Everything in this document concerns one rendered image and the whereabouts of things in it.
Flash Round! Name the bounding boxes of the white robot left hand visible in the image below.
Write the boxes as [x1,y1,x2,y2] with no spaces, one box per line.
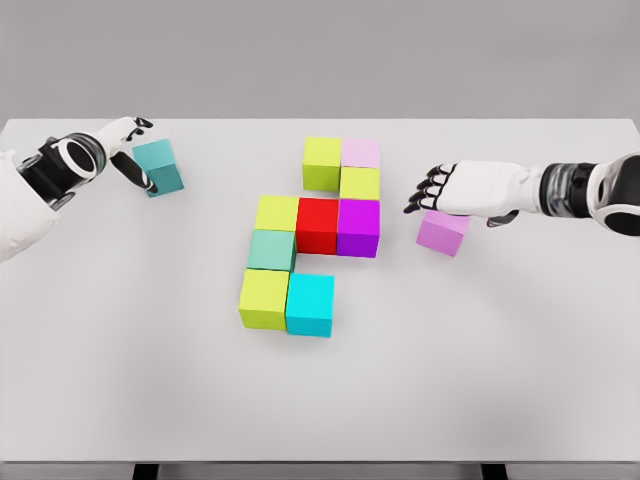
[98,116,160,197]

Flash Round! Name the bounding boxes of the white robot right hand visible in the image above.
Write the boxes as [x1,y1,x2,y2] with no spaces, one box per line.
[402,159,522,228]

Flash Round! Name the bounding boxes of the dark teal cube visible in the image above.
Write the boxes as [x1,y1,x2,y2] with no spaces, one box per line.
[131,138,186,199]

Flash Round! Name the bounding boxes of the orchid pink cube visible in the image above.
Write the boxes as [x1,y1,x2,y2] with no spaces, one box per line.
[415,209,473,258]

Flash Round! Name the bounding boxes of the yellow-green cube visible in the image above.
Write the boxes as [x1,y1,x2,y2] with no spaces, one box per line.
[301,136,343,192]
[253,194,301,234]
[237,268,291,332]
[338,166,382,202]

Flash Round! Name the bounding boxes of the pale pink cube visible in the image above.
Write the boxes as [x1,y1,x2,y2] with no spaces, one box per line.
[340,138,382,170]

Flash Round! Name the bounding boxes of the purple cube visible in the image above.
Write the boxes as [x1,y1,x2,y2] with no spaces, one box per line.
[335,198,382,259]

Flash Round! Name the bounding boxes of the red cube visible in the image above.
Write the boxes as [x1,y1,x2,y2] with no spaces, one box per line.
[295,197,341,256]

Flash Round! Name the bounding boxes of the mint green cube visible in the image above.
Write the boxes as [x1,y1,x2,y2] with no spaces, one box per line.
[245,228,298,274]

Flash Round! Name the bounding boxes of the cyan cube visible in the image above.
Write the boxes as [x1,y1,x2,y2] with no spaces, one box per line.
[284,272,336,339]

